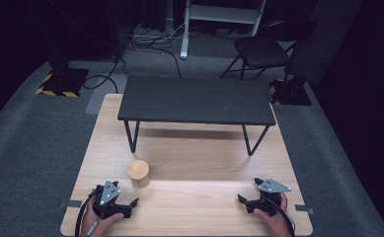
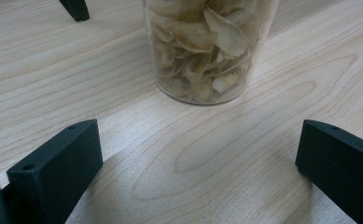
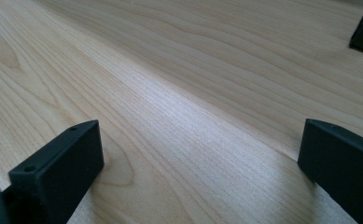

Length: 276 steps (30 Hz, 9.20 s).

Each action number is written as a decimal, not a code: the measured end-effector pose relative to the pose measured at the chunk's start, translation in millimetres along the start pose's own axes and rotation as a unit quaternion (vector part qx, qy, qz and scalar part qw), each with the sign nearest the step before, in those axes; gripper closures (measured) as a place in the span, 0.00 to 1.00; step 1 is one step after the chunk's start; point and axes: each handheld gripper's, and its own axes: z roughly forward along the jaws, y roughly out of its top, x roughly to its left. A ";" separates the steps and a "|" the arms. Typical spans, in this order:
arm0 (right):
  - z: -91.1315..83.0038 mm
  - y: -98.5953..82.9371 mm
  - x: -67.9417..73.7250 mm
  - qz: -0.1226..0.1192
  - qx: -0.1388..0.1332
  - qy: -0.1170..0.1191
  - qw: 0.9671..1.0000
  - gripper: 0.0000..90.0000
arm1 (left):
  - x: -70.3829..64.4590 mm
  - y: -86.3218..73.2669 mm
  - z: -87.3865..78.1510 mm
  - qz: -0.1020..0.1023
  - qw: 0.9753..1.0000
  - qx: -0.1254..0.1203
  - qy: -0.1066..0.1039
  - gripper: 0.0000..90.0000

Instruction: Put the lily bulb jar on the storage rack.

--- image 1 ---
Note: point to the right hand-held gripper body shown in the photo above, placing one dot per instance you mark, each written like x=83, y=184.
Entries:
x=269, y=193

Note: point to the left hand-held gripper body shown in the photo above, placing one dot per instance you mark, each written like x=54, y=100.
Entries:
x=106, y=195

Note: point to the person's right hand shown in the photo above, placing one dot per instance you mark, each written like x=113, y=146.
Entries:
x=274, y=223

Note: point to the person's left hand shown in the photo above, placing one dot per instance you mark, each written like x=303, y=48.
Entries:
x=100, y=227

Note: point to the round wooden lidded canister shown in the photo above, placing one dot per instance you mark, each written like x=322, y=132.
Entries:
x=138, y=173

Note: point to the grey tape tab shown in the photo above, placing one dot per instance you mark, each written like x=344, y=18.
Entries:
x=304, y=209
x=71, y=203

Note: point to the black base, yellow striped edge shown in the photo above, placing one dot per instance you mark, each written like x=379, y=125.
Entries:
x=64, y=82
x=290, y=93

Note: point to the black folding chair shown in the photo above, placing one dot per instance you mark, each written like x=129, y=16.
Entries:
x=262, y=51

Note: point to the white metal stand frame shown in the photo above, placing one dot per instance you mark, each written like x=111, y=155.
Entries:
x=219, y=14

